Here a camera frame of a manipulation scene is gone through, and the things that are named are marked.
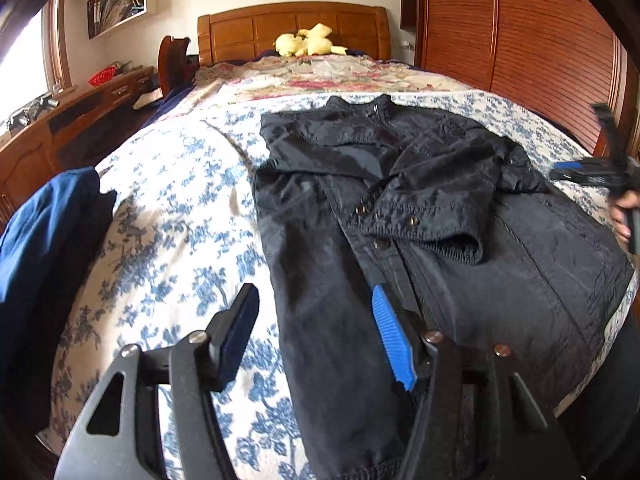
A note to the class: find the wooden bed headboard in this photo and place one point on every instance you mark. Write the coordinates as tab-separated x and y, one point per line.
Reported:
235	35

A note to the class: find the black jacket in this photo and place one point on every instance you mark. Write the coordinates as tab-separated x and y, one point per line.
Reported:
325	260

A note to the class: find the black binders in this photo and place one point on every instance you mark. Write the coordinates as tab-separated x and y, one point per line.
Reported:
94	17

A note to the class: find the wooden slatted wardrobe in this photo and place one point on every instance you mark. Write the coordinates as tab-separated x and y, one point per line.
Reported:
525	35

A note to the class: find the red bowl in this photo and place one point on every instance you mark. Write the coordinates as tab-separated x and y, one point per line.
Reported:
102	78

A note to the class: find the person's right hand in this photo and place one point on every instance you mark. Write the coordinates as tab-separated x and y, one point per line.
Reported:
622	220

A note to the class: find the dark blue garment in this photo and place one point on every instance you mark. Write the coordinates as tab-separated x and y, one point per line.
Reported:
45	225

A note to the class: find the pink floral quilt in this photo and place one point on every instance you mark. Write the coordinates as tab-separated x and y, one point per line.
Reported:
350	77

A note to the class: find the dark wooden chair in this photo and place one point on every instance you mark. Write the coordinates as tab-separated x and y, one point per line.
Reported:
172	65

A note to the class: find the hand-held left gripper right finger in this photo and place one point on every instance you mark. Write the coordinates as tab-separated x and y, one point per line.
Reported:
392	335

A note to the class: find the yellow plush toy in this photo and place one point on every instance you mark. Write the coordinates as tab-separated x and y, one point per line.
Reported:
305	42

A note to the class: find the white wall shelf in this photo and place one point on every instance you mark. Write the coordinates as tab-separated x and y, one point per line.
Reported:
150	0

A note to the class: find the blue floral white bedspread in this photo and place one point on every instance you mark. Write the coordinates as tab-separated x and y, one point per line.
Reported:
175	220

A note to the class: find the long wooden desk cabinet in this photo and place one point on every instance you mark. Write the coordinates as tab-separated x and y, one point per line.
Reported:
75	130

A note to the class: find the wood framed window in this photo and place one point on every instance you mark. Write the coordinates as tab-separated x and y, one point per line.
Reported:
25	70

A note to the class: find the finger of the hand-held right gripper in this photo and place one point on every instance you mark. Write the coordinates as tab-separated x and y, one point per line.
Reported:
612	135
575	172

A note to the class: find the white cloth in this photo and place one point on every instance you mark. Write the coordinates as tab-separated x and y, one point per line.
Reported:
147	99

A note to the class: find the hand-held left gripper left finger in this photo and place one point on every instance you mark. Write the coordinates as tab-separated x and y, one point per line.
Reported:
237	335

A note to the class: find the stack of papers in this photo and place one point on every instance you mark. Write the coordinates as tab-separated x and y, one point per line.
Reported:
122	10

